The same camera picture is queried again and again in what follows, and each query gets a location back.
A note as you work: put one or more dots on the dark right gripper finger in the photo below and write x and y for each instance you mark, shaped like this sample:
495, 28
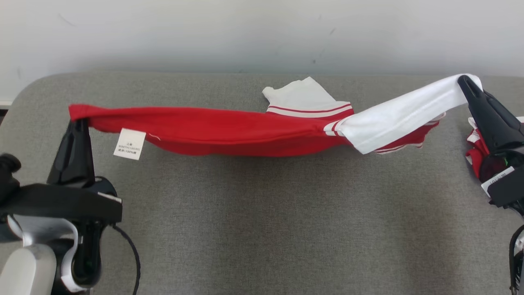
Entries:
497, 123

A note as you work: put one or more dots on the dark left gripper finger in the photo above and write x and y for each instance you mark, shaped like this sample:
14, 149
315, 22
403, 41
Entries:
75, 159

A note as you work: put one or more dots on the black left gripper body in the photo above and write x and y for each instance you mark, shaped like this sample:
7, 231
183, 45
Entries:
61, 203

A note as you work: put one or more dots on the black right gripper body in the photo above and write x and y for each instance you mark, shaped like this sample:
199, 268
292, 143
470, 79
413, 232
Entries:
511, 190

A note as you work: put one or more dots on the red Bulls 23 shorts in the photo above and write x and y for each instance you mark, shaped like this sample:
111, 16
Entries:
475, 153

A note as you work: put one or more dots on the red and white jersey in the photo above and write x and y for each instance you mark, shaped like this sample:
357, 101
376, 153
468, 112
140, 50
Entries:
229, 131

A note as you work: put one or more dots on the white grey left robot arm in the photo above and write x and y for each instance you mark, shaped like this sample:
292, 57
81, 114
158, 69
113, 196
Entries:
28, 262

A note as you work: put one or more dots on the white baseboard strip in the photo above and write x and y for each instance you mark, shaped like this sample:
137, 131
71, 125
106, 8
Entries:
5, 104

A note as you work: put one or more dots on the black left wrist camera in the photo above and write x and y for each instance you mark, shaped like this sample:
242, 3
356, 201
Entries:
8, 172

